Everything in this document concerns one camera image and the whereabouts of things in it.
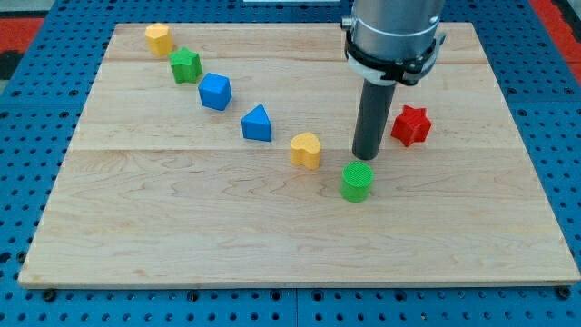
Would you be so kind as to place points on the yellow pentagon block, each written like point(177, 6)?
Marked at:
point(159, 39)

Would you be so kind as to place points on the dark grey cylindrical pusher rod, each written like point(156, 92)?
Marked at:
point(374, 105)

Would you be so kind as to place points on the green star block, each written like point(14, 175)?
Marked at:
point(186, 65)

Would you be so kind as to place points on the yellow heart block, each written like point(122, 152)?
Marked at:
point(305, 150)

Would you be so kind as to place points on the red star block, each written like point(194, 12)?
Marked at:
point(411, 125)

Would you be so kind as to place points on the light wooden board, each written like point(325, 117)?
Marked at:
point(158, 192)

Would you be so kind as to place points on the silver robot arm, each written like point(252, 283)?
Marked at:
point(388, 42)

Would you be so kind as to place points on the blue cube block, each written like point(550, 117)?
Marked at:
point(215, 91)

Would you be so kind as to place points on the green cylinder block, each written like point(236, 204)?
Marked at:
point(356, 180)

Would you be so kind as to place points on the black and white wrist mount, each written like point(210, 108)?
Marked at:
point(385, 72)

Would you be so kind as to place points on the blue triangle block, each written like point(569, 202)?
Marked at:
point(256, 125)

